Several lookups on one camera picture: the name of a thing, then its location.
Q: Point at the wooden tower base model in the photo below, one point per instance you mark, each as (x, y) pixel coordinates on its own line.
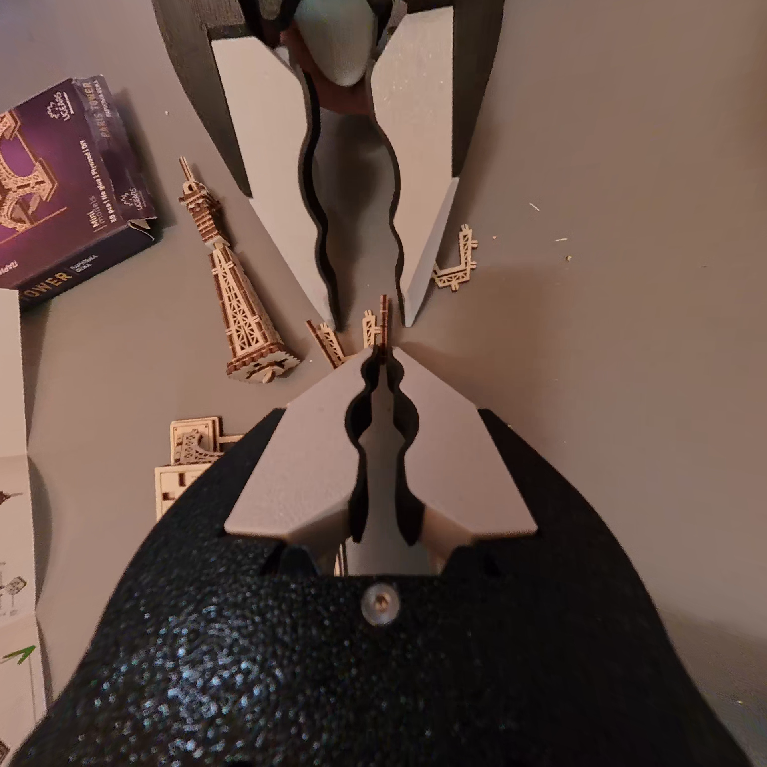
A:
(192, 443)

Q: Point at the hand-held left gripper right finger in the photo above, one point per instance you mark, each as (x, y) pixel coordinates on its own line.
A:
(473, 473)

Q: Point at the purple puzzle box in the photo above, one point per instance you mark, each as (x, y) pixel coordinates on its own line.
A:
(60, 180)

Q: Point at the wooden tower spire model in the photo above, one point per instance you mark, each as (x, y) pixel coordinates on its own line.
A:
(239, 299)

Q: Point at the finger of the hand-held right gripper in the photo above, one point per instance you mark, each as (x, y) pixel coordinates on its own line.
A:
(419, 120)
(263, 120)

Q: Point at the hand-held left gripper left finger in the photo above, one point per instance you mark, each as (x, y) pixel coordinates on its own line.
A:
(299, 473)

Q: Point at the small wooden arch piece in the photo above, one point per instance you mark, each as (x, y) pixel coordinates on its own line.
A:
(384, 320)
(368, 329)
(458, 272)
(326, 344)

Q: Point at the folded instruction leaflet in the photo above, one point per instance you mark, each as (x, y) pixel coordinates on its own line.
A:
(15, 479)

